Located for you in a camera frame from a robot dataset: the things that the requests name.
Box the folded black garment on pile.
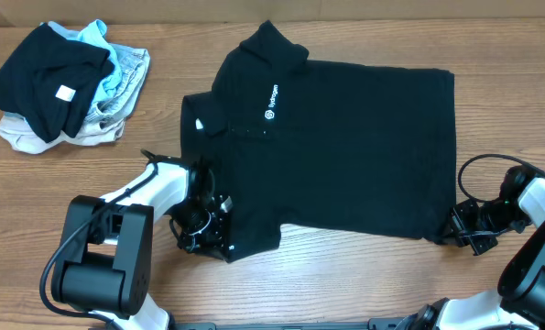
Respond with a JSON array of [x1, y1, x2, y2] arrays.
[[0, 24, 104, 142]]

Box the light blue garment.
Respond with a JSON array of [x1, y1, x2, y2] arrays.
[[47, 18, 123, 105]]

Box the beige folded garment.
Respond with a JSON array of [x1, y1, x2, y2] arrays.
[[0, 115, 125, 154]]

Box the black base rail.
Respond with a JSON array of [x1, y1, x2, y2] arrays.
[[165, 317, 420, 330]]

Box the black polo shirt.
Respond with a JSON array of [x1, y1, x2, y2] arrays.
[[180, 22, 456, 262]]

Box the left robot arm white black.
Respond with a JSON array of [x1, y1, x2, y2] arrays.
[[39, 150, 233, 329]]

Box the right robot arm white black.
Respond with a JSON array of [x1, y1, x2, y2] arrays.
[[399, 164, 545, 329]]

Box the light denim jeans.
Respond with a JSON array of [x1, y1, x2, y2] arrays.
[[83, 43, 150, 130]]

